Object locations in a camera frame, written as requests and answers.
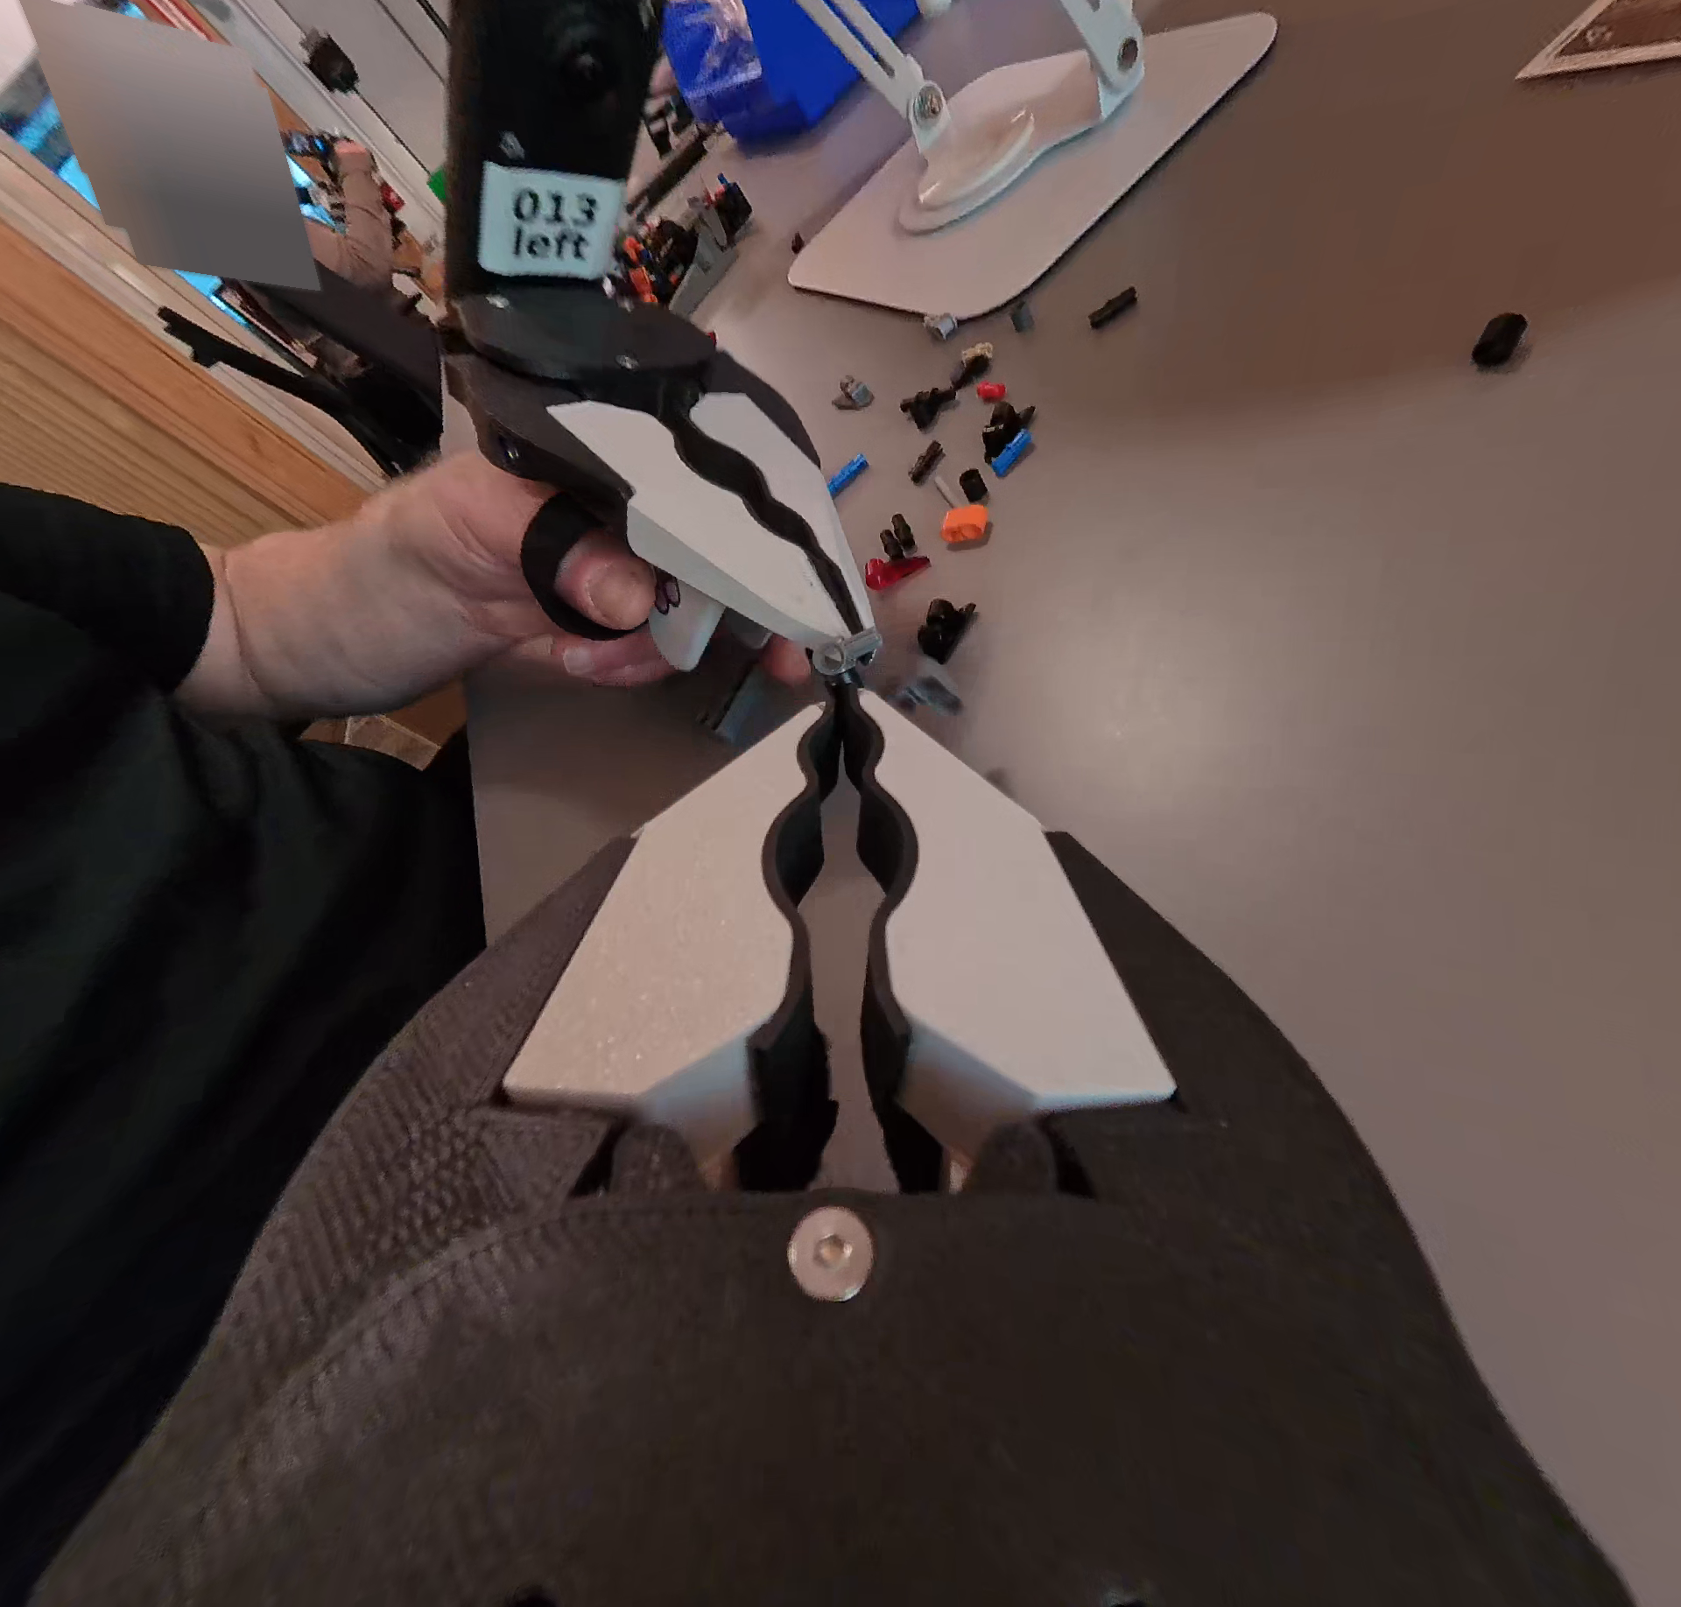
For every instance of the grey lego axle connector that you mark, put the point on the grey lego axle connector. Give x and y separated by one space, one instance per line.
843 654

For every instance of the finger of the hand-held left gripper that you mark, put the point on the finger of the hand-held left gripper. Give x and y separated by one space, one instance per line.
782 465
669 505

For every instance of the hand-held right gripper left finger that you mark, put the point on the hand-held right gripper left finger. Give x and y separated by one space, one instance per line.
669 978

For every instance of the person's left forearm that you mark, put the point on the person's left forearm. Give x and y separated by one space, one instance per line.
244 630

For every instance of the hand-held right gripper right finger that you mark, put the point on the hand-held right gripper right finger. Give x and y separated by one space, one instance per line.
1011 978

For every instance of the multicoloured lego chassis model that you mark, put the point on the multicoloured lego chassis model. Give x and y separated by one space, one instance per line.
683 250

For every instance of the person's left hand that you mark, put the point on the person's left hand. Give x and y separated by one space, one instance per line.
407 584

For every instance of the scattered loose lego pieces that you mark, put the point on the scattered loose lego pieces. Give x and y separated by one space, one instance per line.
965 528

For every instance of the white book stand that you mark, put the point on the white book stand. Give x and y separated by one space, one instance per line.
1051 190

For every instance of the wooden column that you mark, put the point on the wooden column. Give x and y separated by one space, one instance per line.
132 386

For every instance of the black white sticker sheet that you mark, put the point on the black white sticker sheet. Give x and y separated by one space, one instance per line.
1615 19

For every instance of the blue storage bin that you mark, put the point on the blue storage bin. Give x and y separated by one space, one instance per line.
789 45

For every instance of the black office chair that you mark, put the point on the black office chair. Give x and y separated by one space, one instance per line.
328 360

